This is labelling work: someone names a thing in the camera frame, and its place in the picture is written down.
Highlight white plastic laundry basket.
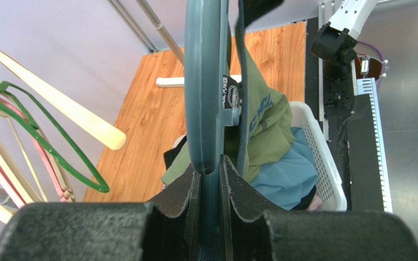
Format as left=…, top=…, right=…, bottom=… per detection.
left=173, top=100, right=348, bottom=213

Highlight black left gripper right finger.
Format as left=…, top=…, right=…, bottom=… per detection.
left=220, top=156, right=418, bottom=260

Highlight blue grey hanger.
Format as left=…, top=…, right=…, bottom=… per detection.
left=184, top=1, right=231, bottom=245

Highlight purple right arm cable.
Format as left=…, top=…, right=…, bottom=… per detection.
left=355, top=40, right=389, bottom=78

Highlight wooden hanger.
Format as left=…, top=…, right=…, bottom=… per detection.
left=0, top=51, right=127, bottom=150

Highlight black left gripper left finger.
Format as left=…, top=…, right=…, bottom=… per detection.
left=0, top=167, right=200, bottom=260

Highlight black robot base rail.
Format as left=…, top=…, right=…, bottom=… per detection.
left=305, top=18, right=393, bottom=213

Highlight blue ribbed tank top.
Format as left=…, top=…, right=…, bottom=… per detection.
left=250, top=127, right=318, bottom=210

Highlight olive green tank top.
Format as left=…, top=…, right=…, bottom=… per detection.
left=160, top=0, right=297, bottom=186

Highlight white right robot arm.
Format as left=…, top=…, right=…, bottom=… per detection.
left=311, top=0, right=378, bottom=80

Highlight beige hanger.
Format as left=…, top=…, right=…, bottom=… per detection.
left=0, top=92, right=76, bottom=209

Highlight pink lilac tank top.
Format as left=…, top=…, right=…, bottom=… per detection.
left=307, top=195, right=323, bottom=212

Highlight white metal clothes rack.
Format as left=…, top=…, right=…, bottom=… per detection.
left=108, top=1, right=187, bottom=63

